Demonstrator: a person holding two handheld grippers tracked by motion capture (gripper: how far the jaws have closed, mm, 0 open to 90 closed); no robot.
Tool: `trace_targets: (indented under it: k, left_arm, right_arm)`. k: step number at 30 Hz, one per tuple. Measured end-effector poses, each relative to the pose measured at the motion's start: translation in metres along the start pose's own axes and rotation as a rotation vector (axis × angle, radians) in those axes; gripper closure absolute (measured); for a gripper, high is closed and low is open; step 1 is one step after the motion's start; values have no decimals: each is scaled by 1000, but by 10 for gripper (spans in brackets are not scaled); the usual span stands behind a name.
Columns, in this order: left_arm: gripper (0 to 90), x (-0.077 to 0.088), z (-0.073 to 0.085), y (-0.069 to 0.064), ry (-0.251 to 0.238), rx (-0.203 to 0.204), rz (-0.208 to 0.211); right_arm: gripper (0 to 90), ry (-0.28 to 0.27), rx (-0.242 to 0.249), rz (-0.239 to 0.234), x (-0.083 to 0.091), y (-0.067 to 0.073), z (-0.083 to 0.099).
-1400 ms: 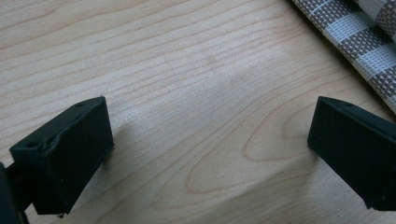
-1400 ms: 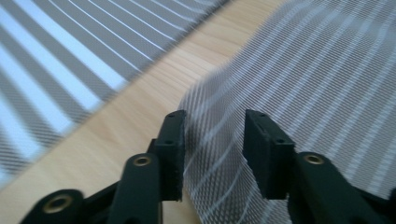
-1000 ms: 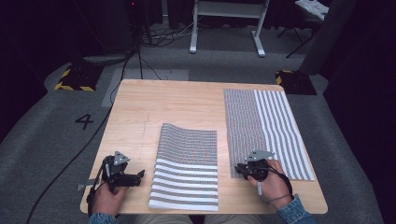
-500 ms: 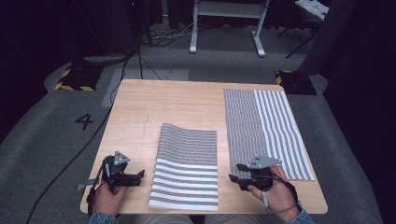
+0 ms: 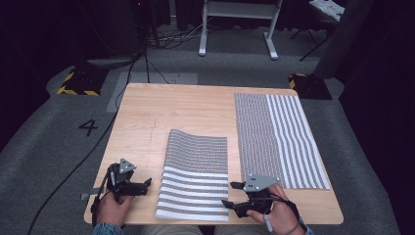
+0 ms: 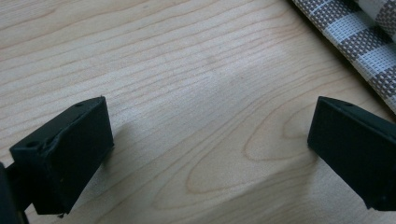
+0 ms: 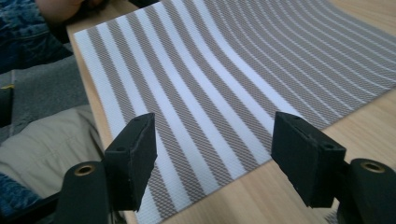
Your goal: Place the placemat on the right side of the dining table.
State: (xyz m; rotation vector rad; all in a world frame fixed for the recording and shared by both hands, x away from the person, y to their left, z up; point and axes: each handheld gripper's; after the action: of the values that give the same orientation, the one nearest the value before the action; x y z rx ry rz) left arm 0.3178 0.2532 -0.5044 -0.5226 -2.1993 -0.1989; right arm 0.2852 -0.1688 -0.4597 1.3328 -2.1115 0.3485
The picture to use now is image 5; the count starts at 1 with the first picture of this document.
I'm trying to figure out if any long black floor cable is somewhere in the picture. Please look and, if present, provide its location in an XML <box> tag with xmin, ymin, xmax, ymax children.
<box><xmin>26</xmin><ymin>48</ymin><xmax>146</xmax><ymax>235</ymax></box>

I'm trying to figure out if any person's left hand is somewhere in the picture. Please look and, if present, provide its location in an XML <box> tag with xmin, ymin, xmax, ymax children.
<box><xmin>95</xmin><ymin>190</ymin><xmax>135</xmax><ymax>228</ymax></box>

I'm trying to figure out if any black right gripper wrist strap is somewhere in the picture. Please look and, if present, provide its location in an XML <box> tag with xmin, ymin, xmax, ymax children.
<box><xmin>270</xmin><ymin>191</ymin><xmax>301</xmax><ymax>235</ymax></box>

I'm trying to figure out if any white cloth on chair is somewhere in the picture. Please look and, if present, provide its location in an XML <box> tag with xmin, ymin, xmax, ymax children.
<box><xmin>308</xmin><ymin>0</ymin><xmax>346</xmax><ymax>23</ymax></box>

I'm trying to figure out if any black left gripper wrist strap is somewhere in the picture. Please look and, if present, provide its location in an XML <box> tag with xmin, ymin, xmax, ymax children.
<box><xmin>90</xmin><ymin>164</ymin><xmax>115</xmax><ymax>226</ymax></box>

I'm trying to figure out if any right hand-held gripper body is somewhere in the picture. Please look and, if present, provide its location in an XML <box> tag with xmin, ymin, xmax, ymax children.
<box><xmin>242</xmin><ymin>173</ymin><xmax>282</xmax><ymax>215</ymax></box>

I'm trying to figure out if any black gripper wrist strap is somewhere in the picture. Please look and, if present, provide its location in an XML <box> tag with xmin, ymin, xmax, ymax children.
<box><xmin>270</xmin><ymin>191</ymin><xmax>301</xmax><ymax>235</ymax></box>
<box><xmin>90</xmin><ymin>164</ymin><xmax>115</xmax><ymax>226</ymax></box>

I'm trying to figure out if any black yellow striped base plate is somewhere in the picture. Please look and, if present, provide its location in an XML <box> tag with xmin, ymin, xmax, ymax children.
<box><xmin>56</xmin><ymin>66</ymin><xmax>110</xmax><ymax>97</ymax></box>
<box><xmin>288</xmin><ymin>72</ymin><xmax>334</xmax><ymax>101</ymax></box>

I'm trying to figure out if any person's left denim sleeve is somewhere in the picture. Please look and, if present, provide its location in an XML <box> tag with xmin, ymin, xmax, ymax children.
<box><xmin>91</xmin><ymin>222</ymin><xmax>125</xmax><ymax>235</ymax></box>

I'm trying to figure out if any dark grey curtain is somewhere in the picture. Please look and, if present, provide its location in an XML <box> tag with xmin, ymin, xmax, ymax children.
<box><xmin>312</xmin><ymin>0</ymin><xmax>376</xmax><ymax>79</ymax></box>

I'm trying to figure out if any white desk frame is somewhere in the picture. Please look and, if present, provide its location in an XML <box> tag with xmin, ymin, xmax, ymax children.
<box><xmin>198</xmin><ymin>0</ymin><xmax>284</xmax><ymax>61</ymax></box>

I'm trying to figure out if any grey strap tab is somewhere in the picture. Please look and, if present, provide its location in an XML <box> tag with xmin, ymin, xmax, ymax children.
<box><xmin>78</xmin><ymin>187</ymin><xmax>106</xmax><ymax>201</ymax></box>

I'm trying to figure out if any striped grey white towel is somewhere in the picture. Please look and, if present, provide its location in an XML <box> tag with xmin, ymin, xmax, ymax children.
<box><xmin>234</xmin><ymin>92</ymin><xmax>332</xmax><ymax>191</ymax></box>

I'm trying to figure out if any stack of striped towels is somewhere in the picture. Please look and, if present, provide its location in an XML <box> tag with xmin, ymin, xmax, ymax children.
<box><xmin>155</xmin><ymin>128</ymin><xmax>230</xmax><ymax>223</ymax></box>

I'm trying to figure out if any person's right denim sleeve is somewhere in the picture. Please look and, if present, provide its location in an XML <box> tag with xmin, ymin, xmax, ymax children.
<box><xmin>297</xmin><ymin>216</ymin><xmax>316</xmax><ymax>235</ymax></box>

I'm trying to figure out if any black folding chair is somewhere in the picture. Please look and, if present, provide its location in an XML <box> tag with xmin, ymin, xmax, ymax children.
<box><xmin>289</xmin><ymin>11</ymin><xmax>341</xmax><ymax>63</ymax></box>

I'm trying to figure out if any black equipment stand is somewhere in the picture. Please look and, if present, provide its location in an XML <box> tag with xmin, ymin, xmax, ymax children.
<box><xmin>129</xmin><ymin>0</ymin><xmax>161</xmax><ymax>50</ymax></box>

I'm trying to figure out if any white strap tab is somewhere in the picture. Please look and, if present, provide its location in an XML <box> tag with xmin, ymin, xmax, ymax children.
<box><xmin>263</xmin><ymin>213</ymin><xmax>273</xmax><ymax>233</ymax></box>

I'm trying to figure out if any person's denim sleeve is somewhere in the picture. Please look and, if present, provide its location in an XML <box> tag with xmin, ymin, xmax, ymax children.
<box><xmin>297</xmin><ymin>216</ymin><xmax>316</xmax><ymax>235</ymax></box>
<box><xmin>91</xmin><ymin>222</ymin><xmax>125</xmax><ymax>235</ymax></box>

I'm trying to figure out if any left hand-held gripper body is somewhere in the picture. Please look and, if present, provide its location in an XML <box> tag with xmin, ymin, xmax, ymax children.
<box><xmin>106</xmin><ymin>158</ymin><xmax>149</xmax><ymax>201</ymax></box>

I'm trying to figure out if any person's right hand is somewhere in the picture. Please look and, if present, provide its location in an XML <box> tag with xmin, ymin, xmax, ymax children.
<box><xmin>245</xmin><ymin>182</ymin><xmax>300</xmax><ymax>235</ymax></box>

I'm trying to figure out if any person's right leg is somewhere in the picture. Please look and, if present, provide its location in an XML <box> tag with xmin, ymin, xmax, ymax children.
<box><xmin>213</xmin><ymin>224</ymin><xmax>271</xmax><ymax>235</ymax></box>

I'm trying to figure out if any bundle of floor cables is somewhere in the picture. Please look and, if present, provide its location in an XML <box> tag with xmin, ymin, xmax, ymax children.
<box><xmin>146</xmin><ymin>23</ymin><xmax>211</xmax><ymax>51</ymax></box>

